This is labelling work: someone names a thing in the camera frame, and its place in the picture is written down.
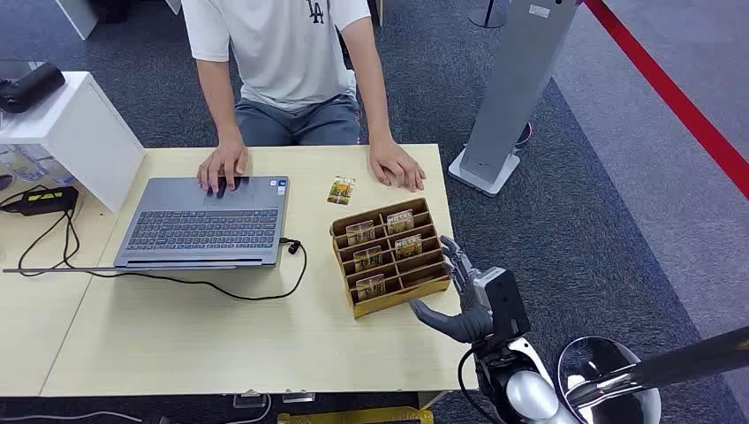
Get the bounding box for person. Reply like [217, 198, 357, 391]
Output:
[179, 0, 427, 195]

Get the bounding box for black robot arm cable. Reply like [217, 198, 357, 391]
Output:
[457, 345, 500, 424]

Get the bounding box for white cable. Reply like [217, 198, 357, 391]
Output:
[0, 410, 145, 424]

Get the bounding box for red floor tape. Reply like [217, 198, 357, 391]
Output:
[584, 0, 749, 201]

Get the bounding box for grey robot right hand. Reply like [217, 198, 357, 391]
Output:
[408, 235, 496, 345]

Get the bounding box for black power adapter yellow label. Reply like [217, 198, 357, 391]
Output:
[0, 185, 80, 217]

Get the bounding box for dark metal bar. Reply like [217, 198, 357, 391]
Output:
[564, 325, 749, 408]

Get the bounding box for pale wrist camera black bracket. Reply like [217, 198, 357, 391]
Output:
[473, 266, 533, 344]

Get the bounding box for grey laptop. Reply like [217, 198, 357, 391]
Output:
[2, 175, 291, 275]

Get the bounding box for person's right hand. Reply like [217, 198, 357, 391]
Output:
[195, 137, 251, 195]

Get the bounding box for person's left hand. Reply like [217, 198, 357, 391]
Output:
[367, 138, 427, 193]

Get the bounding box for grey kiosk stand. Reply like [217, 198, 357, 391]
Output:
[447, 0, 581, 198]

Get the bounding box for white box shelf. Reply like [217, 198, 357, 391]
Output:
[0, 71, 147, 214]

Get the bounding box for brown cardboard card holder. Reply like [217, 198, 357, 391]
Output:
[329, 197, 453, 320]

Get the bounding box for clear plastic bottle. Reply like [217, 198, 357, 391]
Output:
[39, 155, 78, 188]
[8, 144, 49, 184]

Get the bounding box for black laptop cable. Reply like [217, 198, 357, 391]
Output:
[64, 236, 309, 303]

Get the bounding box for gold strap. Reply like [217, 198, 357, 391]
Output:
[276, 406, 436, 424]

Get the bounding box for white cabinet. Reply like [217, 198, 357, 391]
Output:
[53, 0, 100, 42]

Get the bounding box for round grey stand base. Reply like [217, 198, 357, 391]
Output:
[467, 0, 511, 30]

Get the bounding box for chrome round dome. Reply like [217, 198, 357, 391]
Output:
[555, 336, 663, 424]

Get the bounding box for black adapter cable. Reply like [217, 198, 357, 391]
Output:
[16, 208, 83, 277]

